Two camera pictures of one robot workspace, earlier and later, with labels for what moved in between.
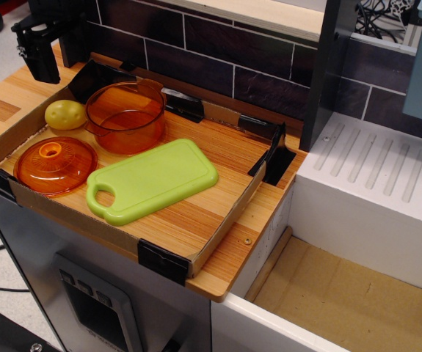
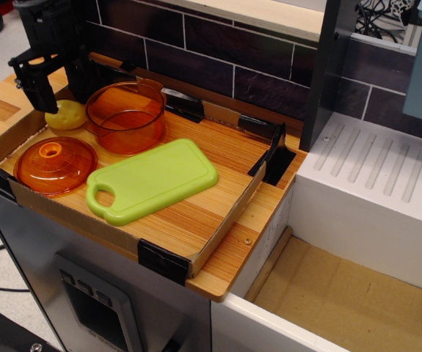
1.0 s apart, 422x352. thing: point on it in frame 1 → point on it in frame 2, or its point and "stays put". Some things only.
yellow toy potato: [65, 114] stays put
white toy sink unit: [355, 259] stays put
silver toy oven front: [97, 298] stays put
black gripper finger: [34, 44] → [32, 68]
